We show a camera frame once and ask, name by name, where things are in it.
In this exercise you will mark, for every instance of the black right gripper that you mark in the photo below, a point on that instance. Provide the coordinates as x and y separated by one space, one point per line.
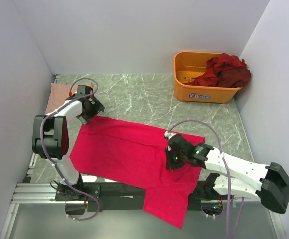
171 165

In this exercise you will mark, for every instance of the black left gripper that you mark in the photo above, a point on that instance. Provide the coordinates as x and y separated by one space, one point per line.
96 106

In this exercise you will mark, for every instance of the bright red t shirt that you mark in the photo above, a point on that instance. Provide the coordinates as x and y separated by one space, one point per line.
134 154

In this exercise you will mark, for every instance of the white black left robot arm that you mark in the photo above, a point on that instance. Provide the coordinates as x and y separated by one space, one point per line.
50 137

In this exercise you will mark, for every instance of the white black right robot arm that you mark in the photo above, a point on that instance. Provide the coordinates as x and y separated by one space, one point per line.
229 176

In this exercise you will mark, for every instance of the folded pink t shirt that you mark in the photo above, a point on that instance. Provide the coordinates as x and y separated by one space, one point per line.
59 93

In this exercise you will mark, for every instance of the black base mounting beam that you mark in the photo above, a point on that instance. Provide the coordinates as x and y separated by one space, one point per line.
119 196

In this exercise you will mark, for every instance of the orange plastic basket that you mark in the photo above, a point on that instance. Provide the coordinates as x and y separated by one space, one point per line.
187 66

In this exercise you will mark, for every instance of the dark red crumpled t shirt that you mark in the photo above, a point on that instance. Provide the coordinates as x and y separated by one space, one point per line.
226 71

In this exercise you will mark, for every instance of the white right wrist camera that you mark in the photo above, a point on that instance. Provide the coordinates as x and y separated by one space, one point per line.
168 135

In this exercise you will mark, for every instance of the aluminium frame rail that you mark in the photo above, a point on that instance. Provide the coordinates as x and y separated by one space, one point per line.
35 187

